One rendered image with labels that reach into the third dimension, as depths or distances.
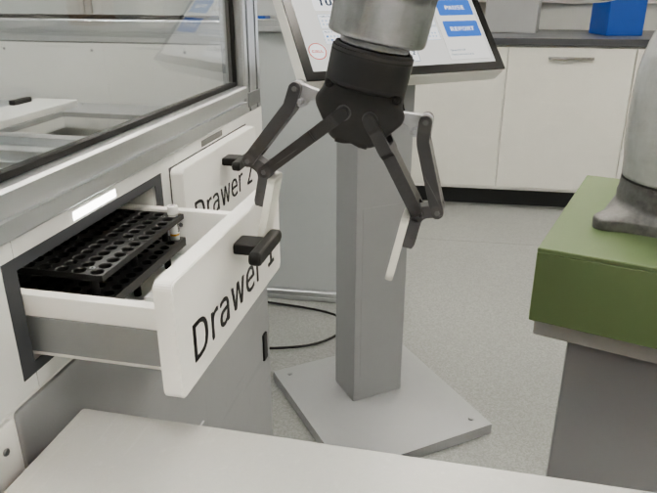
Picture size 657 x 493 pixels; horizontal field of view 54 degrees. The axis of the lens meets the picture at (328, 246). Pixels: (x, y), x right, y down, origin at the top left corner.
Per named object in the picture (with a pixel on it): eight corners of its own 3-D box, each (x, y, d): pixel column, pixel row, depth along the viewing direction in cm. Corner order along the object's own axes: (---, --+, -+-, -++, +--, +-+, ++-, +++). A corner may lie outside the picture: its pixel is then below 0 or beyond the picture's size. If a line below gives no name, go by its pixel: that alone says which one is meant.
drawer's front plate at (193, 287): (281, 266, 81) (278, 182, 77) (183, 401, 54) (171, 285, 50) (267, 265, 81) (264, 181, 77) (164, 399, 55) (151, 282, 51)
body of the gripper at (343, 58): (424, 51, 60) (400, 145, 64) (338, 29, 61) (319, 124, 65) (416, 60, 53) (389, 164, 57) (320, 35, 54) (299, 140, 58)
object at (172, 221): (184, 218, 75) (183, 213, 74) (103, 282, 59) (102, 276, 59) (168, 217, 75) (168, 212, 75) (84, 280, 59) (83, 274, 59)
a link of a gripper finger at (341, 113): (352, 117, 58) (342, 105, 58) (260, 182, 63) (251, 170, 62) (359, 111, 62) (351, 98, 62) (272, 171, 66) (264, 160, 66)
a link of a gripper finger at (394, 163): (365, 112, 62) (377, 105, 61) (416, 211, 64) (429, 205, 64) (357, 119, 58) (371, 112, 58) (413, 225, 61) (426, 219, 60)
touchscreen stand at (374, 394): (491, 432, 177) (535, 47, 139) (345, 482, 160) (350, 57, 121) (397, 347, 219) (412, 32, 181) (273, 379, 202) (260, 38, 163)
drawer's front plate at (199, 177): (257, 188, 112) (255, 124, 108) (189, 249, 86) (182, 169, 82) (248, 187, 112) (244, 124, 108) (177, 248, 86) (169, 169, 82)
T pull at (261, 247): (282, 240, 67) (282, 227, 67) (259, 268, 60) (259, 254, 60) (249, 237, 68) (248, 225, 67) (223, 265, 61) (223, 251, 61)
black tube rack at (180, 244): (188, 264, 77) (183, 213, 74) (110, 336, 61) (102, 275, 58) (24, 248, 81) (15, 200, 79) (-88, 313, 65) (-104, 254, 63)
